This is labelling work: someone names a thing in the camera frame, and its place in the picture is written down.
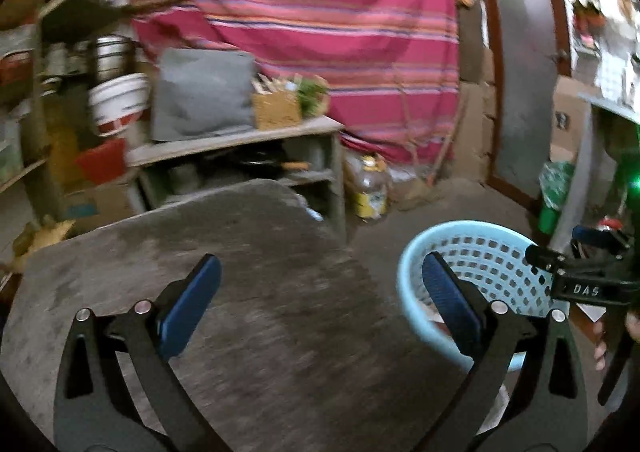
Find white plastic bucket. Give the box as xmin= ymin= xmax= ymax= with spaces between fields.
xmin=88 ymin=73 xmax=151 ymax=138

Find woven wooden box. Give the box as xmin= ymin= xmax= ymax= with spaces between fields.
xmin=251 ymin=74 xmax=304 ymax=132

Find grey cloth cover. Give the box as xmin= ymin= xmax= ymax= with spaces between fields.
xmin=150 ymin=48 xmax=259 ymax=142

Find wooden shelf table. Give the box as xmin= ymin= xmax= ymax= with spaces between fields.
xmin=125 ymin=115 xmax=349 ymax=244

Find grey door with brown frame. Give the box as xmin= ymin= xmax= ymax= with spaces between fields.
xmin=472 ymin=0 xmax=574 ymax=211

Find metal pot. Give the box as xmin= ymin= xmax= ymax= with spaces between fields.
xmin=92 ymin=35 xmax=136 ymax=83

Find clear plastic bag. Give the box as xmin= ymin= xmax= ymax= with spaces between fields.
xmin=297 ymin=195 xmax=326 ymax=224

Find black frying pan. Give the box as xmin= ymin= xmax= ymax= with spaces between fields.
xmin=240 ymin=156 xmax=309 ymax=174

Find stack of cardboard boxes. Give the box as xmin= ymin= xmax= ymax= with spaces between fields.
xmin=457 ymin=7 xmax=499 ymax=164

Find person's right hand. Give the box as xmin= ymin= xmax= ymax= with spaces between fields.
xmin=592 ymin=309 xmax=640 ymax=374

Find yellow label oil bottle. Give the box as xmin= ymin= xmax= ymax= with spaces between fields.
xmin=352 ymin=153 xmax=394 ymax=222

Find light blue plastic basket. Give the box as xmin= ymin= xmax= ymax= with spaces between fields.
xmin=397 ymin=219 xmax=572 ymax=374

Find straw broom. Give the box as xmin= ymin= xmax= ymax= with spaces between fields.
xmin=392 ymin=77 xmax=436 ymax=211

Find metal topped table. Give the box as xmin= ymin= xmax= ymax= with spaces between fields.
xmin=560 ymin=91 xmax=640 ymax=253

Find red striped cloth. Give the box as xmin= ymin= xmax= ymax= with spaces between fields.
xmin=125 ymin=0 xmax=462 ymax=166

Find green leafy vegetables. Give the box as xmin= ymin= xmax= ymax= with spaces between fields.
xmin=295 ymin=75 xmax=331 ymax=118

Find cardboard box with black label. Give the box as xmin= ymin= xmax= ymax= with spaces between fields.
xmin=550 ymin=75 xmax=594 ymax=163

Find red plastic tub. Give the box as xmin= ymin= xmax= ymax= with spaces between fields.
xmin=75 ymin=138 xmax=126 ymax=186

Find cardboard box with blue print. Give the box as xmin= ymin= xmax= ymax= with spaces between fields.
xmin=62 ymin=181 xmax=136 ymax=234

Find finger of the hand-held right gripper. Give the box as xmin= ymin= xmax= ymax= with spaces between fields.
xmin=571 ymin=218 xmax=633 ymax=259
xmin=525 ymin=243 xmax=569 ymax=277

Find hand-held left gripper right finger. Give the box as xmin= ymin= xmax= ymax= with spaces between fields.
xmin=405 ymin=251 xmax=589 ymax=452

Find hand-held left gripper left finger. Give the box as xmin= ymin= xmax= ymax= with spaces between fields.
xmin=52 ymin=253 xmax=236 ymax=452

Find white wall rack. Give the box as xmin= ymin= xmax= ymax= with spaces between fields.
xmin=556 ymin=0 xmax=640 ymax=109

